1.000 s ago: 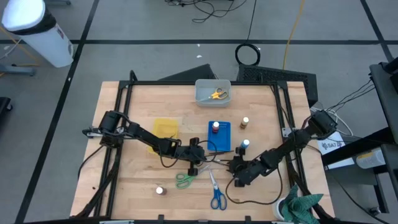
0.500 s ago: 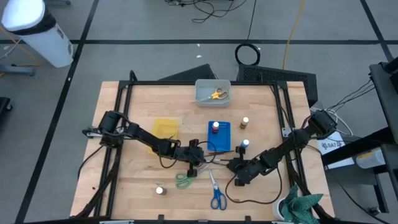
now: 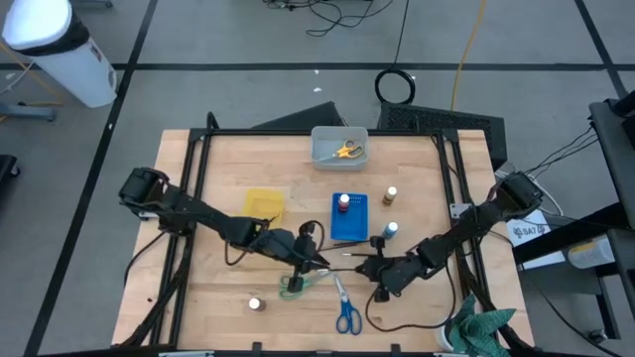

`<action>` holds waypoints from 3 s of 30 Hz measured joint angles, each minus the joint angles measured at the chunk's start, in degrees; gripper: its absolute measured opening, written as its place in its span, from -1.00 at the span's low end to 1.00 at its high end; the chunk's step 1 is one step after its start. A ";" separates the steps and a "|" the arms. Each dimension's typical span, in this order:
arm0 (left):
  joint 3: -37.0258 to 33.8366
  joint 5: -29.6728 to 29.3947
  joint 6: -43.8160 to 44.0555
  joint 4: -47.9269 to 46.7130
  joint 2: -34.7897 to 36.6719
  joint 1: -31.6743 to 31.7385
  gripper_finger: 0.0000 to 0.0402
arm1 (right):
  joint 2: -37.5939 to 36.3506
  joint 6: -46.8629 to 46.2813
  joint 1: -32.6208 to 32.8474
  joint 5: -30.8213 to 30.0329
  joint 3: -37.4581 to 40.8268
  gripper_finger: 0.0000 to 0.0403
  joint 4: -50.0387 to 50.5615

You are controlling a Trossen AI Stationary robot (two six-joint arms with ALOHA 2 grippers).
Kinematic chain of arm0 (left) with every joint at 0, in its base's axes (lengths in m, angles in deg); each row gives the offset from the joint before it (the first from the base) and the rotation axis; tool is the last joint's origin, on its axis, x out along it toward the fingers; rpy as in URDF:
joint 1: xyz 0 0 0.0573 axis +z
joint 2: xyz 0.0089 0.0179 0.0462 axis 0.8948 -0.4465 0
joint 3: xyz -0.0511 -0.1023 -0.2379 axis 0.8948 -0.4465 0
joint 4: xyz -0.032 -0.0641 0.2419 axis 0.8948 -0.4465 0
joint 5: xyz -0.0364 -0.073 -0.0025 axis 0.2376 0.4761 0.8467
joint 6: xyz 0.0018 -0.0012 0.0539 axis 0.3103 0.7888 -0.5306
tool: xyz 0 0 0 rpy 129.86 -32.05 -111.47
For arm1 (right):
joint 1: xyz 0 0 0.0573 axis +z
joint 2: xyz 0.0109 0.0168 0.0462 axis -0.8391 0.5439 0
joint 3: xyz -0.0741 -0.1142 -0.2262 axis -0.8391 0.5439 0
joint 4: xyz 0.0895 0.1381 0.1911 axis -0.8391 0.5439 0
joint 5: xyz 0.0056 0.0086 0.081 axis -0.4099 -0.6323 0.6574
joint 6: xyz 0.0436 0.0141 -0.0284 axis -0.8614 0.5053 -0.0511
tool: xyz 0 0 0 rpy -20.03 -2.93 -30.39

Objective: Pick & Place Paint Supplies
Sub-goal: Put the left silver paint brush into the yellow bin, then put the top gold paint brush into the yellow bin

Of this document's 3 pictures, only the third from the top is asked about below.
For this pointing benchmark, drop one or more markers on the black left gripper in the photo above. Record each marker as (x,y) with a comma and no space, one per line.
(292,248)

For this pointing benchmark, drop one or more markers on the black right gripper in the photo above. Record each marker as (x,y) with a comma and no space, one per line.
(392,275)

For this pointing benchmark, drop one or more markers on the blue plastic tray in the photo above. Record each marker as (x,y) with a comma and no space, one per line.
(354,225)

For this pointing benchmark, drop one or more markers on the blue paint bottle white cap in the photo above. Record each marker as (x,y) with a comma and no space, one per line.
(390,231)

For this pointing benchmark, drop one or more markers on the red paint bottle white cap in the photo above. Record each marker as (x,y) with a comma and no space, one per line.
(343,202)

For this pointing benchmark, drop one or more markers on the brown paint bottle white cap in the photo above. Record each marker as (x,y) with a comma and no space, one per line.
(256,304)

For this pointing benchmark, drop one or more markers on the ochre paint bottle white cap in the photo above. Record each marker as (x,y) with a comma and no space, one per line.
(390,195)

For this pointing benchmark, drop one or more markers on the yellow plastic tray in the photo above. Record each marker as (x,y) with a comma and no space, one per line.
(263,205)

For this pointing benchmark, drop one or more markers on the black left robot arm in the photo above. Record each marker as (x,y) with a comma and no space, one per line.
(198,213)

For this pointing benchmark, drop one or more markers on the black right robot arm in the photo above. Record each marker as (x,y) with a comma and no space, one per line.
(476,218)

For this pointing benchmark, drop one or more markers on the black table edge clamp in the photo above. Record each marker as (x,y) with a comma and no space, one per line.
(256,348)
(395,349)

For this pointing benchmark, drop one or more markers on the grey metal strip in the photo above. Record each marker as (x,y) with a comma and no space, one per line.
(186,354)
(441,355)

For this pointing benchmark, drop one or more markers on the green plant in white pot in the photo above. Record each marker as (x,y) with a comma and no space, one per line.
(476,329)

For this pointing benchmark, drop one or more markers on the grey plastic bin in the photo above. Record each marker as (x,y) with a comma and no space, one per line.
(327,136)

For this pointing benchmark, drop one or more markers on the plain dark panel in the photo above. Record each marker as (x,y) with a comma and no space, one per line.
(302,119)

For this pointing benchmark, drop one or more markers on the black perforated panel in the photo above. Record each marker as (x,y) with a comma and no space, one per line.
(436,124)

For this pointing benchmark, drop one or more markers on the white printed label sheet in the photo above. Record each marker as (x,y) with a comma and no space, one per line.
(526,230)

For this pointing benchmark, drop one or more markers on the black equipment base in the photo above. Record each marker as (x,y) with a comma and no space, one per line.
(6,171)

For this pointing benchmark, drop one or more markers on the grey stand base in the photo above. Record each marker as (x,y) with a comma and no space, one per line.
(30,113)

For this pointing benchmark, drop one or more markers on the white trash can black bag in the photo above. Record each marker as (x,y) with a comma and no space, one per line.
(59,54)

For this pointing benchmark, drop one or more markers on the grey stand foot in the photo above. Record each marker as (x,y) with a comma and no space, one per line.
(94,3)

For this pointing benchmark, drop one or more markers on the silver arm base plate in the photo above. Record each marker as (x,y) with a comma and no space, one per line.
(145,215)
(459,210)

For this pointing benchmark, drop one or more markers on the black metal table frame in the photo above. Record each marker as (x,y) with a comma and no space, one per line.
(248,132)

